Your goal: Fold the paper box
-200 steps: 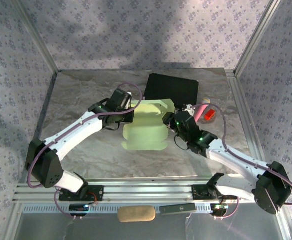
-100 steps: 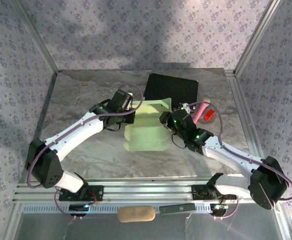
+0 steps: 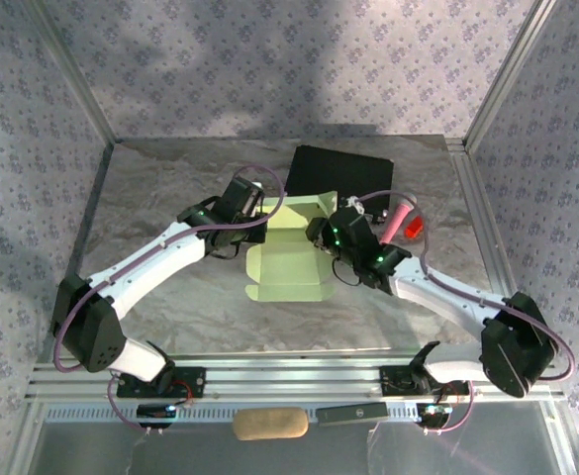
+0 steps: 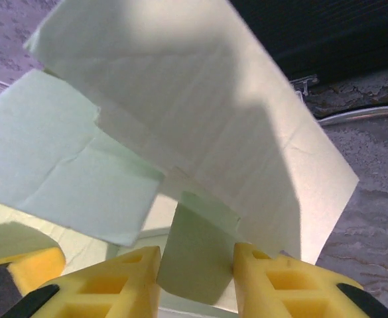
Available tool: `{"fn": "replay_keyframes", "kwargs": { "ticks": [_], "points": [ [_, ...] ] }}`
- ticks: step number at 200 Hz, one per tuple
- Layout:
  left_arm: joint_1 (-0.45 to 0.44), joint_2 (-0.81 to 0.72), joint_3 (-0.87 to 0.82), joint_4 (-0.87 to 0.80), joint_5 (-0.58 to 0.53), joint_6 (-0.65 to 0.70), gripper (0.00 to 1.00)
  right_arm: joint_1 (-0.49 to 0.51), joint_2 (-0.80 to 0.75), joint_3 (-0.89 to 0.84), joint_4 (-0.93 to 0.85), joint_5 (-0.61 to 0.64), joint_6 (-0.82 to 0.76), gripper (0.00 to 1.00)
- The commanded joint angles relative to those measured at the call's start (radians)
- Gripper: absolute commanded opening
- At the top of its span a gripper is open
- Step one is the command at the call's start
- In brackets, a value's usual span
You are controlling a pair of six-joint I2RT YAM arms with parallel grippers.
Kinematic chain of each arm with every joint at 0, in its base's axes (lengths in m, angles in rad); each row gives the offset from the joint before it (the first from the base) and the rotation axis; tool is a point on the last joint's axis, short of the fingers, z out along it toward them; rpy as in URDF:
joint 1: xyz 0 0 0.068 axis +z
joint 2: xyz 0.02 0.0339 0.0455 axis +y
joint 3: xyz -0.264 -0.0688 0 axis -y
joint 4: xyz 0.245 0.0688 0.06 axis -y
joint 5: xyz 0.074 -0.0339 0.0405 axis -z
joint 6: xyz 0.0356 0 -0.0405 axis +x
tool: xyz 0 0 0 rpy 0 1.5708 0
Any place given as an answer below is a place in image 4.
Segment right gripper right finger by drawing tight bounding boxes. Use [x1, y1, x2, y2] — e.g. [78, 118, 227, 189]
[232, 242, 388, 318]

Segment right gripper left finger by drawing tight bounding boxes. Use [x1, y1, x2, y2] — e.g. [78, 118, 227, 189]
[1, 246, 162, 318]

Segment pale green paper box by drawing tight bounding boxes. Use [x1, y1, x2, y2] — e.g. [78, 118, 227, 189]
[0, 0, 360, 315]

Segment black hard case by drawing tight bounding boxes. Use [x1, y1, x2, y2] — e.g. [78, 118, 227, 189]
[228, 0, 388, 87]

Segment silver case handle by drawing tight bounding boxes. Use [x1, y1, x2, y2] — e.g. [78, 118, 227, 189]
[318, 105, 388, 126]

